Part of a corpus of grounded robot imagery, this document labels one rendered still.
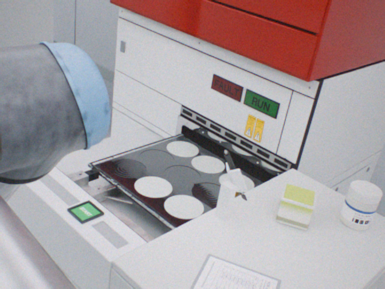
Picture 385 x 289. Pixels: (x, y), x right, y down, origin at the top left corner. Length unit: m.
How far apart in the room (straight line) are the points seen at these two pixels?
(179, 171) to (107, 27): 3.11
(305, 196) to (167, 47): 0.74
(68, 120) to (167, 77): 1.14
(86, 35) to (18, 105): 4.20
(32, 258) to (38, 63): 0.21
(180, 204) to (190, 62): 0.51
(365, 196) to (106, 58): 3.55
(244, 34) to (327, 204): 0.49
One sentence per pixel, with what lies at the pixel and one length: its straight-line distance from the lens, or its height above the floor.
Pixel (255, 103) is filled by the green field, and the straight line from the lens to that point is 1.34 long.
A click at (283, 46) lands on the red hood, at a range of 1.21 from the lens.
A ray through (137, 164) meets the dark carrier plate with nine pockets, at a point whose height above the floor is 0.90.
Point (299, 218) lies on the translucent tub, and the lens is 1.07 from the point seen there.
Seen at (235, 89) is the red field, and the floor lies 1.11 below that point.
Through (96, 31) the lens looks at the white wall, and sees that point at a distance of 4.47.
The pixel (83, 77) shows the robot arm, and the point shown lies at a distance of 0.47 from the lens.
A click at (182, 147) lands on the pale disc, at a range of 1.44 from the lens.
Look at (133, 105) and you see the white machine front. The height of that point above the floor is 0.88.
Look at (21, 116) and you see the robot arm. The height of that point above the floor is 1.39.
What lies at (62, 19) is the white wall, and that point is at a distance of 4.94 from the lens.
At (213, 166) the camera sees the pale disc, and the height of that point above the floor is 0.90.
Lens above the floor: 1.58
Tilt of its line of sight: 28 degrees down
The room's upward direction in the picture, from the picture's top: 9 degrees clockwise
